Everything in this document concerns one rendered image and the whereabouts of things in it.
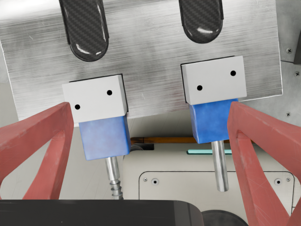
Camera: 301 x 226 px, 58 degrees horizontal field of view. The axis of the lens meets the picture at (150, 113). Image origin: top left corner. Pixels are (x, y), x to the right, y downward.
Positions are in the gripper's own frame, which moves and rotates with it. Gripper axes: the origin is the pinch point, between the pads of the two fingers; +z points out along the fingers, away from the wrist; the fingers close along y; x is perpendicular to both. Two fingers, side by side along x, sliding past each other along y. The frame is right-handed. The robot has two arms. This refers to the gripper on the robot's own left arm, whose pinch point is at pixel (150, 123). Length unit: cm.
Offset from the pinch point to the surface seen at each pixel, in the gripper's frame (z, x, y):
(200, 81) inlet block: 10.9, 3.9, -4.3
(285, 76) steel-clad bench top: 18.3, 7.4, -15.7
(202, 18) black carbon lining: 16.4, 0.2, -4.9
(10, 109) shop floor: 83, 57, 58
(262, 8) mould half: 16.3, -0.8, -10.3
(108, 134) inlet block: 9.8, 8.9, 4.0
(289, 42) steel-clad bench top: 20.0, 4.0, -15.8
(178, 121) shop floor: 80, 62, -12
